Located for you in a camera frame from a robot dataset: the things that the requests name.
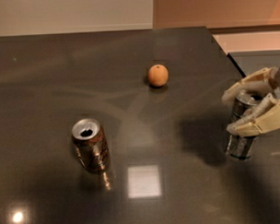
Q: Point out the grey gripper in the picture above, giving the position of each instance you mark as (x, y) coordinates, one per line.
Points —
(264, 116)

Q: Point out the brown soda can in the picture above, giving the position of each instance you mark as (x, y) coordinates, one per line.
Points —
(91, 144)

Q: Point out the orange fruit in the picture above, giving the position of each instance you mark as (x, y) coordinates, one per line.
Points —
(158, 75)

